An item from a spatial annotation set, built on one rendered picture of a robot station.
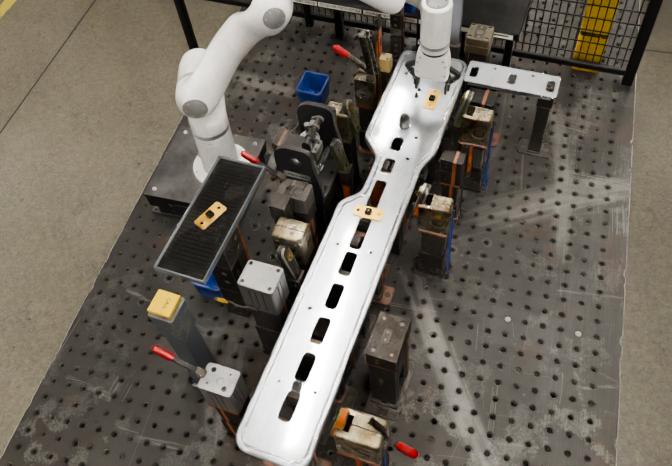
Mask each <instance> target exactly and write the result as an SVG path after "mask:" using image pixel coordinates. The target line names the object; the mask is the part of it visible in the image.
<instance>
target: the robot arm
mask: <svg viewBox="0 0 672 466"><path fill-rule="evenodd" d="M360 1H362V2H364V3H365V4H367V5H369V6H371V7H373V8H375V9H377V10H379V11H381V12H383V13H386V14H396V13H398V12H399V11H400V10H401V9H402V8H403V6H404V3H408V4H410V5H413V6H415V7H416V8H418V9H419V10H420V14H421V26H420V39H419V40H418V44H420V46H419V48H418V51H417V55H416V60H412V61H408V62H406V64H405V67H406V68H407V69H408V72H409V73H410V74H411V75H412V78H413V79H414V84H415V89H417V88H418V86H419V83H420V78H424V79H429V80H434V81H439V82H445V83H446V84H445V87H444V95H446V94H447V92H449V91H450V88H451V84H452V83H454V82H456V81H457V80H458V79H459V78H460V77H461V74H462V73H461V72H459V71H458V70H456V69H455V68H453V67H452V66H451V54H450V49H449V45H450V33H451V21H452V10H453V1H452V0H360ZM292 13H293V0H253V1H252V3H251V5H250V6H249V8H248V9H247V10H246V11H244V12H237V13H234V14H233V15H231V16H230V17H229V18H228V19H227V20H226V22H225V23H224V24H223V25H222V27H221V28H220V29H219V31H218V32H217V33H216V35H215V36H214V38H213V39H212V41H211V42H210V44H209V46H208V48H207V49H206V50H205V49H201V48H196V49H192V50H189V51H188V52H186V53H185V54H184V55H183V57H182V59H181V61H180V64H179V69H178V77H177V85H176V95H175V99H176V104H177V106H178V108H179V110H180V111H181V112H182V113H183V114H184V115H185V116H187V117H188V121H189V125H190V128H191V131H192V134H193V137H194V140H195V143H196V146H197V149H198V156H197V157H196V159H195V161H194V164H193V171H194V174H195V176H196V178H197V179H198V180H199V181H200V182H201V183H203V181H204V179H205V178H206V176H207V174H208V173H209V171H210V169H211V168H212V166H213V164H214V162H215V161H216V159H217V157H218V156H219V155H220V156H225V157H229V158H233V159H237V160H241V161H245V162H249V161H248V160H246V159H245V158H243V157H241V154H240V153H241V151H244V150H245V149H244V148H242V147H241V146H239V145H237V144H235V143H234V139H233V136H232V132H231V128H230V124H229V120H228V117H227V113H226V106H225V96H224V93H225V91H226V89H227V87H228V85H229V83H230V81H231V79H232V77H233V75H234V73H235V71H236V69H237V67H238V66H239V64H240V63H241V61H242V60H243V58H244V57H245V56H246V55H247V54H248V53H249V51H250V50H251V49H252V48H253V47H254V46H255V45H256V44H257V43H258V42H259V41H260V40H262V39H263V38H265V37H269V36H275V35H277V34H279V33H280V32H281V31H282V30H283V29H284V28H285V27H286V26H287V24H288V23H289V21H290V19H291V16H292ZM412 66H415V69H414V68H413V67H412ZM449 73H452V74H453V75H455V76H453V77H451V75H450V74H449ZM245 151H246V150H245ZM249 163H250V162H249Z"/></svg>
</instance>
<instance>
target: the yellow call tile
mask: <svg viewBox="0 0 672 466"><path fill-rule="evenodd" d="M180 300H181V296H180V295H177V294H173V293H170V292H167V291H164V290H161V289H159V290H158V291H157V293H156V295H155V297H154V298H153V300H152V302H151V304H150V305H149V307H148V309H147V311H148V312H150V313H153V314H156V315H159V316H162V317H165V318H168V319H170V318H171V316H172V314H173V312H174V311H175V309H176V307H177V305H178V303H179V301H180Z"/></svg>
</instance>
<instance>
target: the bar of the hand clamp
mask: <svg viewBox="0 0 672 466"><path fill-rule="evenodd" d="M356 39H358V40H359V41H360V45H361V49H362V53H363V57H364V61H365V65H366V70H367V74H372V75H374V76H375V77H376V76H379V71H378V66H377V62H376V58H375V53H374V49H373V44H372V42H373V43H376V42H377V41H378V34H377V33H373V34H372V36H371V34H370V31H369V30H365V29H363V30H362V31H361V33H360V34H359V35H356ZM371 39H372V40H371ZM374 70H375V71H376V72H377V73H376V75H375V72H374Z"/></svg>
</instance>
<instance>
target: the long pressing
mask: <svg viewBox="0 0 672 466"><path fill-rule="evenodd" d="M416 55H417V51H410V50H406V51H404V52H402V53H401V55H400V57H399V59H398V61H397V63H396V66H395V68H394V70H393V72H392V74H391V77H390V79H389V81H388V83H387V86H386V88H385V90H384V92H383V95H382V97H381V99H380V101H379V103H378V106H377V108H376V110H375V112H374V115H373V117H372V119H371V121H370V123H369V126H368V128H367V130H366V132H365V142H366V144H367V146H368V147H369V149H370V150H371V152H372V153H373V155H374V156H375V161H374V163H373V165H372V168H371V170H370V172H369V175H368V177H367V179H366V182H365V184H364V186H363V188H362V190H361V191H360V192H358V193H356V194H354V195H352V196H349V197H347V198H345V199H343V200H341V201H340V202H339V203H338V204H337V206H336V208H335V211H334V213H333V215H332V217H331V220H330V222H329V224H328V226H327V229H326V231H325V233H324V235H323V238H322V240H321V242H320V244H319V246H318V249H317V251H316V253H315V255H314V258H313V260H312V262H311V264H310V267H309V269H308V271H307V273H306V276H305V278H304V280H303V282H302V285H301V287H300V289H299V291H298V294H297V296H296V298H295V300H294V303H293V305H292V307H291V309H290V312H289V314H288V316H287V318H286V321H285V323H284V325H283V327H282V330H281V332H280V334H279V336H278V339H277V341H276V343H275V345H274V348H273V350H272V352H271V354H270V357H269V359H268V361H267V363H266V366H265V368H264V370H263V372H262V375H261V377H260V379H259V381H258V384H257V386H256V388H255V390H254V393H253V395H252V397H251V399H250V402H249V404H248V406H247V408H246V411H245V413H244V415H243V417H242V419H241V422H240V424H239V426H238V428H237V431H236V435H235V440H236V443H237V445H238V447H239V448H240V450H241V451H243V452H244V453H246V454H249V455H252V456H254V457H257V458H260V459H262V460H265V461H268V462H271V463H273V464H276V465H279V466H308V465H309V463H310V462H311V460H312V458H313V456H314V453H315V451H316V448H317V445H318V443H319V440H320V437H321V435H322V432H323V429H324V427H325V424H326V421H327V419H328V416H329V413H330V411H331V408H332V405H333V403H334V400H335V397H336V395H337V392H338V389H339V387H340V384H341V382H342V379H343V376H344V374H345V371H346V368H347V366H348V363H349V360H350V358H351V355H352V352H353V350H354V347H355V344H356V342H357V339H358V336H359V334H360V331H361V328H362V326H363V323H364V321H365V318H366V315H367V313H368V310H369V307H370V305H371V302H372V299H373V297H374V294H375V291H376V289H377V286H378V283H379V281H380V278H381V275H382V273H383V270H384V267H385V265H386V262H387V259H388V257H389V254H390V252H391V249H392V246H393V244H394V241H395V238H396V236H397V233H398V230H399V228H400V225H401V222H402V220H403V217H404V214H405V212H406V209H407V206H408V204H409V201H410V198H411V196H412V193H413V190H414V188H415V185H416V183H417V180H418V177H419V175H420V172H421V170H422V169H423V167H424V166H426V165H427V164H428V163H429V162H430V161H431V160H432V159H433V158H434V157H435V156H436V154H437V151H438V149H439V146H440V143H441V140H442V138H443V135H444V132H445V130H446V127H447V124H448V121H449V119H450V116H451V113H452V111H453V108H454V105H455V102H456V100H457V97H458V94H459V91H460V89H461V86H462V83H463V81H464V80H463V79H464V76H465V73H466V70H467V64H466V63H465V62H464V61H462V60H460V59H455V58H451V66H452V67H453V68H455V69H456V70H458V71H459V72H461V73H462V74H461V77H460V78H459V79H458V80H457V81H456V82H454V83H452V84H451V88H450V91H449V92H447V94H446V95H444V87H445V84H446V83H445V82H439V81H434V80H429V79H424V78H420V83H419V86H418V88H420V89H421V91H418V90H417V89H418V88H417V89H415V84H414V79H413V78H412V75H411V74H410V73H409V72H408V69H407V68H406V67H405V64H406V62H408V61H412V60H416ZM405 73H408V74H407V75H406V74H405ZM429 89H436V90H440V91H441V94H440V97H439V99H438V102H437V104H436V107H435V109H434V110H431V109H426V108H423V104H424V102H425V99H426V97H427V94H428V92H429ZM416 92H417V93H418V98H415V93H416ZM402 113H407V114H408V115H409V117H410V127H409V128H408V129H401V128H400V127H399V118H400V115H401V114H402ZM415 137H417V139H415ZM395 138H399V139H402V140H403V144H402V146H401V149H400V150H399V151H395V150H391V149H390V148H391V145H392V143H393V140H394V139H395ZM406 158H409V160H406ZM386 159H391V160H394V161H395V164H394V166H393V168H392V171H391V173H389V174H386V173H382V172H381V169H382V167H383V164H384V162H385V160H386ZM377 181H382V182H385V183H386V186H385V188H384V191H383V193H382V196H381V198H380V200H379V203H378V205H377V209H381V210H384V215H383V218H382V220H381V221H380V222H379V221H375V220H371V219H370V220H371V223H370V225H369V228H368V230H367V232H366V235H365V237H364V240H363V242H362V245H361V247H360V249H354V248H351V247H350V244H351V241H352V239H353V236H354V234H355V232H356V229H357V227H358V224H359V222H360V220H361V219H362V218H363V217H359V216H355V215H353V211H354V208H355V206H356V204H361V205H365V206H366V205H367V203H368V200H369V198H370V196H371V193H372V191H373V188H374V186H375V184H376V182H377ZM337 243H339V245H337ZM369 252H372V254H369ZM347 253H353V254H356V255H357V257H356V260H355V262H354V265H353V267H352V269H351V272H350V274H349V275H348V276H344V275H341V274H339V270H340V268H341V265H342V263H343V260H344V258H345V256H346V254H347ZM335 284H338V285H341V286H343V287H344V289H343V292H342V294H341V297H340V299H339V301H338V304H337V306H336V308H335V309H330V308H327V307H326V306H325V304H326V301H327V299H328V296H329V294H330V292H331V289H332V287H333V285H335ZM309 307H312V309H311V310H309V309H308V308H309ZM320 318H325V319H328V320H329V321H330V324H329V326H328V329H327V331H326V333H325V336H324V338H323V341H322V343H321V344H315V343H312V342H311V337H312V335H313V332H314V330H315V328H316V325H317V323H318V320H319V319H320ZM305 354H311V355H314V356H315V361H314V363H313V365H312V368H311V370H310V373H309V375H308V378H307V380H306V381H305V382H302V381H299V380H297V381H299V382H301V383H302V387H301V389H300V391H299V392H297V391H294V390H292V383H293V381H295V380H296V379H295V376H296V373H297V371H298V368H299V366H300V364H301V361H302V359H303V356H304V355H305ZM279 379H280V382H278V380H279ZM315 391H316V392H317V394H314V392H315ZM289 392H293V393H294V392H295V394H297V393H298V394H299V395H300V397H299V400H298V402H297V405H296V407H295V410H294V412H293V415H292V417H291V419H290V421H288V422H286V421H283V420H280V419H279V414H280V412H281V409H282V407H283V404H284V402H285V400H286V397H287V395H288V393H289Z"/></svg>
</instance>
